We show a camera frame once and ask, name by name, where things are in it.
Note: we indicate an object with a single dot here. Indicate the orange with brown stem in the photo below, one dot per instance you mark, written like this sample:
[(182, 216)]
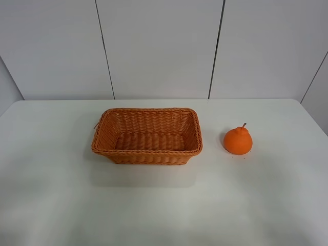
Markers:
[(238, 141)]

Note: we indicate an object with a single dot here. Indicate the orange woven wicker basket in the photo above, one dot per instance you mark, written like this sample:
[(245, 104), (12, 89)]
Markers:
[(150, 136)]

